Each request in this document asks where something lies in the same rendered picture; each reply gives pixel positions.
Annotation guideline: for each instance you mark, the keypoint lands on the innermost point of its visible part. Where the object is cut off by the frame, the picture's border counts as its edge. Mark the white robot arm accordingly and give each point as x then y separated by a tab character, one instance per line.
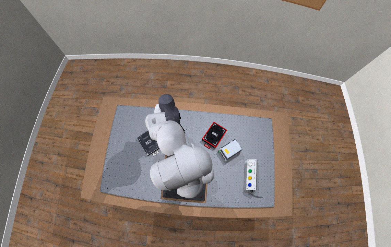
188	168

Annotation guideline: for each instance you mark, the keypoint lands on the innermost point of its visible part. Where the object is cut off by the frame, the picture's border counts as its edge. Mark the black rectangular nest with red border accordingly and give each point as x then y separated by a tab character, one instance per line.
214	135

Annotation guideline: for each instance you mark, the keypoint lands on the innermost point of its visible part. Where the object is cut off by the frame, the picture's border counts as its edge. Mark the white button panel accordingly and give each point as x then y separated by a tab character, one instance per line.
250	182

